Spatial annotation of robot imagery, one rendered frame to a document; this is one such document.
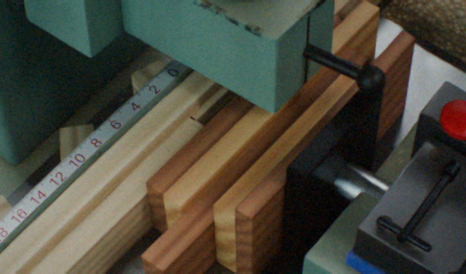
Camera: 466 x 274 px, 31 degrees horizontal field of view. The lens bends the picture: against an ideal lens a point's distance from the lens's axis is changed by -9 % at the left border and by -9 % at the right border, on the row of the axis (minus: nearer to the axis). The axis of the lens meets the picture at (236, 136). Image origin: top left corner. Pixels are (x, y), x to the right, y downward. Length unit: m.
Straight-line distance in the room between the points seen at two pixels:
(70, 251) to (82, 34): 0.16
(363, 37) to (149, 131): 0.18
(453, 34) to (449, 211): 0.26
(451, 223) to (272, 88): 0.15
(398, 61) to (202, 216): 0.18
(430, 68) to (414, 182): 0.22
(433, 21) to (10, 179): 0.40
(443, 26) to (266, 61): 0.23
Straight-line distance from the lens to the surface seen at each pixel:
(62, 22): 0.65
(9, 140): 0.78
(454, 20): 0.75
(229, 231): 0.57
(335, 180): 0.58
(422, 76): 0.73
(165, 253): 0.56
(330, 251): 0.54
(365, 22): 0.69
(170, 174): 0.59
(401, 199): 0.52
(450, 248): 0.51
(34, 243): 0.57
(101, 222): 0.59
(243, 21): 0.56
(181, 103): 0.63
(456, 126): 0.53
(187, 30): 0.60
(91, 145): 0.61
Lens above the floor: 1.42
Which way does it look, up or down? 50 degrees down
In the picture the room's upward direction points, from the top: 1 degrees counter-clockwise
